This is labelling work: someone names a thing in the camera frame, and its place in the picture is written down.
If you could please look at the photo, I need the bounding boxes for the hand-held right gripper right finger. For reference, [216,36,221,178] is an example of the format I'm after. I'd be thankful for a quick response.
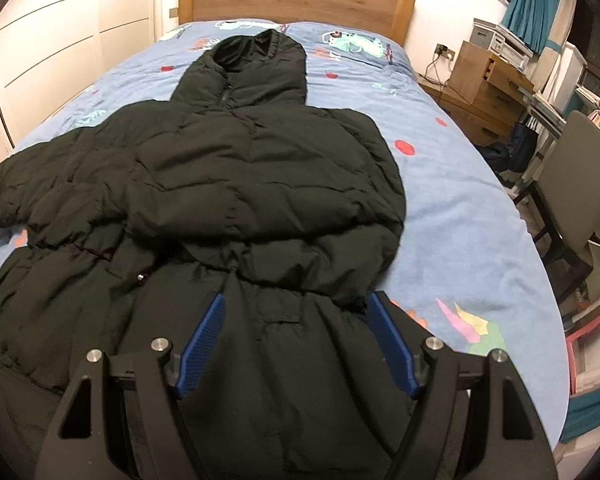
[367,290,561,480]

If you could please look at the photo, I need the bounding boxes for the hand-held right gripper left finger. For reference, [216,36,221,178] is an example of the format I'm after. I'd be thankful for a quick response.
[35,292,228,480]

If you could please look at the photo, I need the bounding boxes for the black puffer jacket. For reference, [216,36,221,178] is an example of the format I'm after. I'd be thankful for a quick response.
[0,30,421,480]

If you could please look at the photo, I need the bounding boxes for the bed with blue patterned duvet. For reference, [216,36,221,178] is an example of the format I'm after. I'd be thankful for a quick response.
[0,19,568,461]

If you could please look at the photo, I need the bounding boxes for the teal cloth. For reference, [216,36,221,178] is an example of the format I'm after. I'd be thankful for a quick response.
[562,395,600,443]

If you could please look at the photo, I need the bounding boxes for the dark blue bag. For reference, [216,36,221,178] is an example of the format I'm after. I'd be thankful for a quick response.
[480,120,538,186]

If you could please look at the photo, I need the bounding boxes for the beige chair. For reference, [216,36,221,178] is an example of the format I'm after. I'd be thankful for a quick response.
[512,110,600,306]

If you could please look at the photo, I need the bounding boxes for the wooden drawer cabinet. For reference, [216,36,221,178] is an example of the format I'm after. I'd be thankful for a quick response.
[420,41,536,146]

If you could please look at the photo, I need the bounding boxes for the cluttered desk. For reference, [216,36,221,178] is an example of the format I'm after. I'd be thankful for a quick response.
[519,81,600,161]

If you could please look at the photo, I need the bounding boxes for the grey and white printer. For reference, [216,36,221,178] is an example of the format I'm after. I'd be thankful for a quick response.
[469,17,533,68]

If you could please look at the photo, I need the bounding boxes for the white storage unit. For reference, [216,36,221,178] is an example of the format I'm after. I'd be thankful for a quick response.
[562,42,588,106]

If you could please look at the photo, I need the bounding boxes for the white wardrobe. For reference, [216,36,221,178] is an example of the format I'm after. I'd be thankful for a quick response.
[0,0,183,161]

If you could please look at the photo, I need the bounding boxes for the teal curtain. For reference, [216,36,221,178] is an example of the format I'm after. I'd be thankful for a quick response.
[500,0,578,53]

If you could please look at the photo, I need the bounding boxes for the pink frame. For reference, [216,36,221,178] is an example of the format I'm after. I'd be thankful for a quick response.
[565,320,600,396]

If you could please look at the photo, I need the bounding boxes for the black cable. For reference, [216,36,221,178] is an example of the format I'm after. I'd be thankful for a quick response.
[425,52,453,91]

